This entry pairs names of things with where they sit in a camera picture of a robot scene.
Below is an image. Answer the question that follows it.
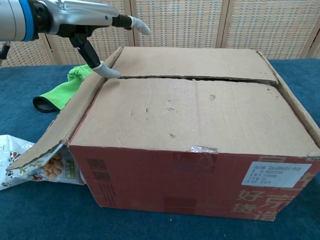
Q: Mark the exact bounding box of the green microfiber cloth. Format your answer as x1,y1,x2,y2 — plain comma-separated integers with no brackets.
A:
32,64,95,113

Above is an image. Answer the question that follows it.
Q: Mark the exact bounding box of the woven bamboo folding screen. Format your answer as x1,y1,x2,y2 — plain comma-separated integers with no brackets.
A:
0,0,320,68

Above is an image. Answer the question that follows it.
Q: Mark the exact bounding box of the white printed snack bag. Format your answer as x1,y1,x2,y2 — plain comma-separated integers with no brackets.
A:
0,134,86,191

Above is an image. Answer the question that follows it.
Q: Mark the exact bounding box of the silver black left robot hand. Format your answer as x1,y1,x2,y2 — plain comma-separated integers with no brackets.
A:
33,0,152,77

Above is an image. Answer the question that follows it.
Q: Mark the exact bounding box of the red cardboard shipping box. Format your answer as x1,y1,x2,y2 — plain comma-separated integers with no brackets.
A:
6,46,320,222

